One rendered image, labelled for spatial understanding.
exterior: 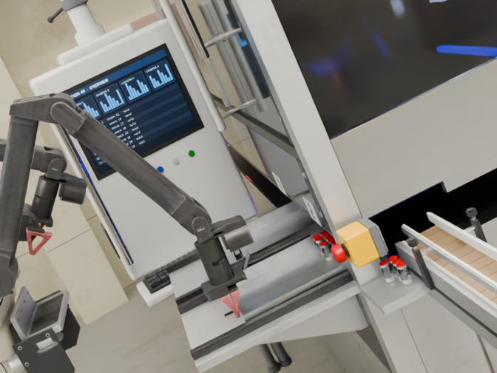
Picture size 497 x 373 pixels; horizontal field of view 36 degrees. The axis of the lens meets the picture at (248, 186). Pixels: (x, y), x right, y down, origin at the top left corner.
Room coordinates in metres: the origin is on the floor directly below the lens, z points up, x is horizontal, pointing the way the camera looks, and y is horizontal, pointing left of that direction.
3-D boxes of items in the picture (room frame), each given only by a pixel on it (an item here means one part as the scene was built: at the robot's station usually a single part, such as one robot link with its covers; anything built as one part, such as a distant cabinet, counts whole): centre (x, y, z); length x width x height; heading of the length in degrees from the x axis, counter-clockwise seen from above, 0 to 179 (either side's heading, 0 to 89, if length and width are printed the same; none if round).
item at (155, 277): (2.41, 0.24, 0.82); 0.40 x 0.14 x 0.02; 103
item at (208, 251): (1.66, 0.13, 1.07); 0.07 x 0.06 x 0.07; 95
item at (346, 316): (1.66, 0.05, 0.79); 0.34 x 0.03 x 0.13; 95
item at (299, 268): (1.75, -0.02, 0.90); 0.34 x 0.26 x 0.04; 96
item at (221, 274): (1.66, 0.14, 1.01); 0.10 x 0.07 x 0.07; 95
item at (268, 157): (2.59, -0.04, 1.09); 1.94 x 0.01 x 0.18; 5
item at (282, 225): (2.09, 0.01, 0.90); 0.34 x 0.26 x 0.04; 95
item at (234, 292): (1.66, 0.16, 0.94); 0.07 x 0.07 x 0.09; 5
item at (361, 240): (1.51, -0.16, 0.99); 0.08 x 0.07 x 0.07; 95
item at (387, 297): (1.50, -0.21, 0.87); 0.14 x 0.13 x 0.02; 95
